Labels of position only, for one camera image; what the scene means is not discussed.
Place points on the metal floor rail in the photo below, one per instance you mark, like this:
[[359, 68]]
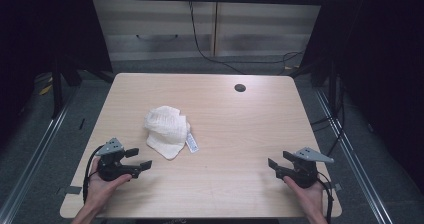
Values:
[[353, 157], [36, 157]]

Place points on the person's left hand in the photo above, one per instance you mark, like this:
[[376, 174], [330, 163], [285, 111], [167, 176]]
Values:
[[100, 190]]

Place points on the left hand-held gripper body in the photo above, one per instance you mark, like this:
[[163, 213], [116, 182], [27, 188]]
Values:
[[110, 170]]

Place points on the white flower-print cloth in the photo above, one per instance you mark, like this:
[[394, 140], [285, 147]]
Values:
[[166, 130]]

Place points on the black curtain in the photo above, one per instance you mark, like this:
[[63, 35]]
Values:
[[40, 44], [383, 67]]

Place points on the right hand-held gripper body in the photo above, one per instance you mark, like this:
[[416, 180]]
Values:
[[305, 174]]

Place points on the person's right hand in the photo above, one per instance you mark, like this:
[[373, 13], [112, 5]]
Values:
[[308, 195]]

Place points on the beige cabinet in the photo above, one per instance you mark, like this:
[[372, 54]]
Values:
[[160, 17]]

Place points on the black metal stand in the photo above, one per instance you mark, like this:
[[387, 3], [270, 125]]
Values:
[[57, 90]]

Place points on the grey tape piece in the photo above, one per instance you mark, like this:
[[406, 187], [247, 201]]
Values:
[[73, 190], [337, 186]]

